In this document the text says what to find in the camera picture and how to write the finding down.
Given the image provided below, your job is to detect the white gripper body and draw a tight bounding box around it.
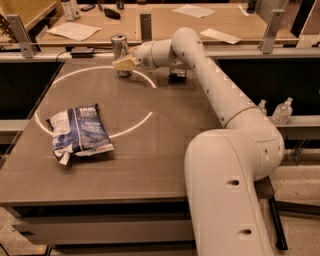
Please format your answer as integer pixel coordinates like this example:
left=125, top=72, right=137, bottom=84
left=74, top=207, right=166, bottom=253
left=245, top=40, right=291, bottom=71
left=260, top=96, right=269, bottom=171
left=134, top=41, right=157, bottom=70

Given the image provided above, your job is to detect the silver redbull can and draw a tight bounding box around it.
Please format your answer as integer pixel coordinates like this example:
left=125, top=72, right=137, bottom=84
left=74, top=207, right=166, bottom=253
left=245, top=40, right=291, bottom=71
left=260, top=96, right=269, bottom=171
left=110, top=33, right=133, bottom=78

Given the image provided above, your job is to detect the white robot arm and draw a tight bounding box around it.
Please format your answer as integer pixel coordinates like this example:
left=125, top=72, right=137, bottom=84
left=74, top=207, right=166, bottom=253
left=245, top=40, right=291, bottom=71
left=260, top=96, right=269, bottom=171
left=113, top=27, right=284, bottom=256

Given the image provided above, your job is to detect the white spray can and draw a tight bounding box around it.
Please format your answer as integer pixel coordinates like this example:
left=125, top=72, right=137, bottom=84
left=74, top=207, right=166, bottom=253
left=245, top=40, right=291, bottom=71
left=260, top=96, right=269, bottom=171
left=60, top=0, right=80, bottom=22

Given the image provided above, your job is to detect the blue chip bag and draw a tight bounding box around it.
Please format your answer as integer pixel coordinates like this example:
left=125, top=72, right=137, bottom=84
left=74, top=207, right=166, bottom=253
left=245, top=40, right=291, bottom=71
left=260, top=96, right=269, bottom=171
left=47, top=104, right=114, bottom=165

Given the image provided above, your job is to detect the small black snack packet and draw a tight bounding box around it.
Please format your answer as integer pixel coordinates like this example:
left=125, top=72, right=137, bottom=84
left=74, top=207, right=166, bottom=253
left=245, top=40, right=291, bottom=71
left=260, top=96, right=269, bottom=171
left=169, top=68, right=186, bottom=82

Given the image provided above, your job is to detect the black computer mouse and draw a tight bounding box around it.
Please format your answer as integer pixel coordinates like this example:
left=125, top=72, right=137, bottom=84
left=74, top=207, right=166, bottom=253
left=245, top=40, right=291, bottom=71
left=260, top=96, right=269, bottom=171
left=104, top=8, right=121, bottom=20

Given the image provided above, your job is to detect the black power adapter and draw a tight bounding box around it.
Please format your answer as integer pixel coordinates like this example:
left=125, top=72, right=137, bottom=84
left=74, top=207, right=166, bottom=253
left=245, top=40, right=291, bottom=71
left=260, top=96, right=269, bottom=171
left=71, top=48, right=94, bottom=58

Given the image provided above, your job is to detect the white paper sheet left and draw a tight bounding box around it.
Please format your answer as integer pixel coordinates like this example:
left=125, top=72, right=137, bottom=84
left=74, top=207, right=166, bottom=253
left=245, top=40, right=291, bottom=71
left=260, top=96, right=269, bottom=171
left=48, top=22, right=101, bottom=41

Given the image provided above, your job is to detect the white paper sheet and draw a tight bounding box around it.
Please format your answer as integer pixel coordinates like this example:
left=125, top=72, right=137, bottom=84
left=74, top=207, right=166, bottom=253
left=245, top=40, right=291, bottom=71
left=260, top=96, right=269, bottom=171
left=201, top=29, right=241, bottom=45
left=174, top=4, right=214, bottom=18
left=48, top=22, right=101, bottom=41

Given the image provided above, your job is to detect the black phone on desk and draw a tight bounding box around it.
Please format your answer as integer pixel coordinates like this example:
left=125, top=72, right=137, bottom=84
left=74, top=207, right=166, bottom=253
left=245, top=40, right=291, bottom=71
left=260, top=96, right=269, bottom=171
left=80, top=4, right=96, bottom=12

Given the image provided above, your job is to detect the white paper sheet top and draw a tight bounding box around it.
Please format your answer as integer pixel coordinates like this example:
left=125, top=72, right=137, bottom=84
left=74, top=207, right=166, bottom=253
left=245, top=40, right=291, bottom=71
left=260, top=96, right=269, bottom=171
left=174, top=4, right=214, bottom=18

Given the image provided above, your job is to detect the white paper sheet right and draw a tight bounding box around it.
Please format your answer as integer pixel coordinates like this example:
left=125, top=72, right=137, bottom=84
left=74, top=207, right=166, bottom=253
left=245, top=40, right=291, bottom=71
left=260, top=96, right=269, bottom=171
left=201, top=29, right=241, bottom=45

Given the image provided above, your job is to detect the clear sanitizer bottle left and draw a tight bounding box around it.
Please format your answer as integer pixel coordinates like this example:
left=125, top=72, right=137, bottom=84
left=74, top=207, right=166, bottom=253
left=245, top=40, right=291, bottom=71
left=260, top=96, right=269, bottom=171
left=258, top=99, right=267, bottom=115

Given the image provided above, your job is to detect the clear sanitizer bottle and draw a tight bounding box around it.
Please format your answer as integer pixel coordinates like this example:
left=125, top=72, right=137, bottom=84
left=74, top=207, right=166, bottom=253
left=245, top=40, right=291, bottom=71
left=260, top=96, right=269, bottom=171
left=272, top=97, right=293, bottom=124
left=258, top=99, right=267, bottom=115

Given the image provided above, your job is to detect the clear sanitizer bottle right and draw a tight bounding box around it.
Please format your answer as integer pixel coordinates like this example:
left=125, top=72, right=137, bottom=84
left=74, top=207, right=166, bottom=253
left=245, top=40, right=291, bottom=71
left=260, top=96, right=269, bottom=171
left=272, top=97, right=293, bottom=124

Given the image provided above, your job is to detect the white drawer front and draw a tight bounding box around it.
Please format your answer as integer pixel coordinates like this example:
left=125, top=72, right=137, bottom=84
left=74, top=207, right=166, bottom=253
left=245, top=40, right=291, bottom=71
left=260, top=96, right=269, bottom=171
left=13, top=215, right=193, bottom=245

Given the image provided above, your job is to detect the middle metal bracket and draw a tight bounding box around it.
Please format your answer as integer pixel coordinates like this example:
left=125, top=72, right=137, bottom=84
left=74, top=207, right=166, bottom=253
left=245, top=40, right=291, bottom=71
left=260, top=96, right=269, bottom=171
left=140, top=13, right=152, bottom=42

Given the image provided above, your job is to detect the metal bracket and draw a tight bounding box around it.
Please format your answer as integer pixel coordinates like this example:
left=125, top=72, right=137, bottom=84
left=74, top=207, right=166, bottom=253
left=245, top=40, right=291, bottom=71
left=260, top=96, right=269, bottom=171
left=140, top=13, right=152, bottom=42
left=7, top=14, right=38, bottom=58
left=258, top=9, right=285, bottom=54

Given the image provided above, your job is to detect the left metal bracket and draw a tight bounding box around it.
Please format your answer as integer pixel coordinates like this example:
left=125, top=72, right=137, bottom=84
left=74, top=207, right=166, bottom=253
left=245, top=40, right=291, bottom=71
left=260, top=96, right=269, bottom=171
left=7, top=14, right=38, bottom=58

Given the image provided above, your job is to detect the right metal bracket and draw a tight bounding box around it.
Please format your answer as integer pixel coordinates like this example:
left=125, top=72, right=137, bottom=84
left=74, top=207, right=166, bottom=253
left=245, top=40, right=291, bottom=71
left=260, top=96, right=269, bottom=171
left=258, top=9, right=285, bottom=54

